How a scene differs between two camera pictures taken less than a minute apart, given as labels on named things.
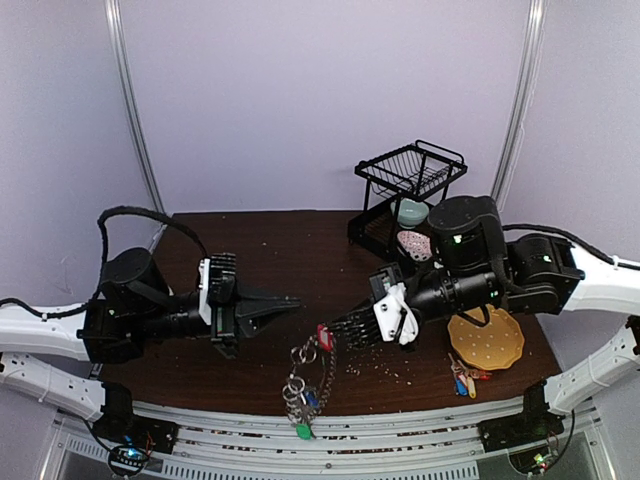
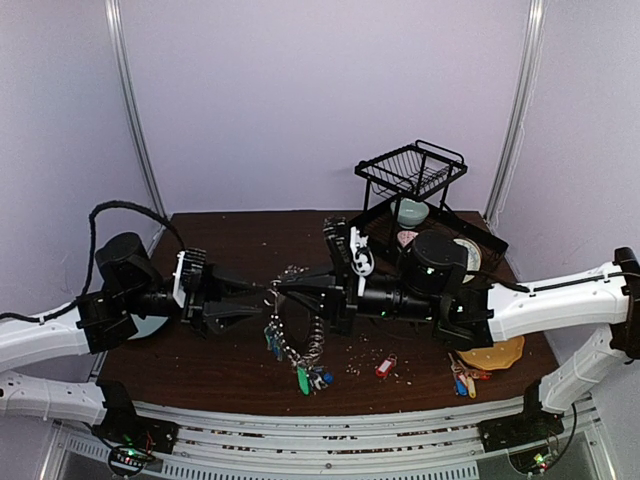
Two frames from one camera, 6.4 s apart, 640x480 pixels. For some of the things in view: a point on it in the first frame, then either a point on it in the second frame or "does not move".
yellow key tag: [471, 387] does not move
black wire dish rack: [401, 188] does not move
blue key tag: [460, 388] does not move
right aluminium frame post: [522, 101] does not move
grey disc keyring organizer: [306, 389] → [279, 342]
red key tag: [325, 337] → [384, 368]
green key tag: [304, 431] → [303, 378]
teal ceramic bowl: [411, 213] does not move
